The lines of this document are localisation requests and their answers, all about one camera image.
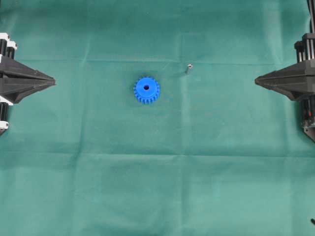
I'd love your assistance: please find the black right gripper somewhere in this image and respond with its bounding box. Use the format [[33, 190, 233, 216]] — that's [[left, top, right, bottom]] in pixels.
[[254, 33, 315, 142]]

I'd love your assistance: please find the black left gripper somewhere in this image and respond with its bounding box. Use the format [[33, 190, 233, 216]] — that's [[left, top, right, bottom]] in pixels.
[[0, 32, 56, 135]]

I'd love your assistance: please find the small grey metal shaft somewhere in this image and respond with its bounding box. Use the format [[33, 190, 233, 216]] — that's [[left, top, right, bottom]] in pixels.
[[185, 63, 193, 75]]

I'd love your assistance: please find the blue plastic gear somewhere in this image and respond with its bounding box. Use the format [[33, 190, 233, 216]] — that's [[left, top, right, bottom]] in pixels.
[[133, 76, 160, 105]]

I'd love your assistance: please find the green table cloth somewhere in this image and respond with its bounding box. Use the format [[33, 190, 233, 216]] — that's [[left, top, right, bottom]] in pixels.
[[0, 0, 315, 236]]

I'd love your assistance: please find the black cable upper right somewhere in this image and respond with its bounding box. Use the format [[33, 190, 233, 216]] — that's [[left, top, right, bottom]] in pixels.
[[306, 0, 315, 35]]

